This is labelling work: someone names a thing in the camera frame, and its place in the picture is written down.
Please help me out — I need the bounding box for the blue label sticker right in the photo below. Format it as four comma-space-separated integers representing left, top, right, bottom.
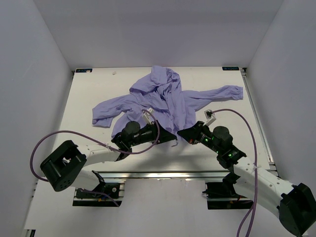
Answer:
222, 66, 240, 71

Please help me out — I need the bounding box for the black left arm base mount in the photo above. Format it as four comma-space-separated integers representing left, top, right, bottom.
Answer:
72, 177, 125, 207

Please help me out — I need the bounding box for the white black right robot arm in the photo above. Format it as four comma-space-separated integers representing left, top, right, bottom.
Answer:
177, 121, 316, 237

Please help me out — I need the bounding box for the lavender zip-up hooded jacket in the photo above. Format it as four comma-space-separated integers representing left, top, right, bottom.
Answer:
92, 66, 243, 137

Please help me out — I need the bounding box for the blue label sticker left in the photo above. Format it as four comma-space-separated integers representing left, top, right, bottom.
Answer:
75, 68, 92, 73

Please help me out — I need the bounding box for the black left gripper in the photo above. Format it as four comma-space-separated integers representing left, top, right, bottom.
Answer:
129, 120, 176, 147

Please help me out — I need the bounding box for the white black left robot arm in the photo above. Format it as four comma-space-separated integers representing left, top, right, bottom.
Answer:
40, 121, 177, 197

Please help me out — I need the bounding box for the blue label sticker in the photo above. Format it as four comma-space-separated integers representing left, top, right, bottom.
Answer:
75, 68, 92, 73
222, 66, 240, 71

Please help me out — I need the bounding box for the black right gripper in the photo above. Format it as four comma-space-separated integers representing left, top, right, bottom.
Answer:
178, 121, 221, 154

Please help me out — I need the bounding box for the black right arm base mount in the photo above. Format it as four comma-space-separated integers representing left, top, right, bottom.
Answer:
202, 173, 253, 210

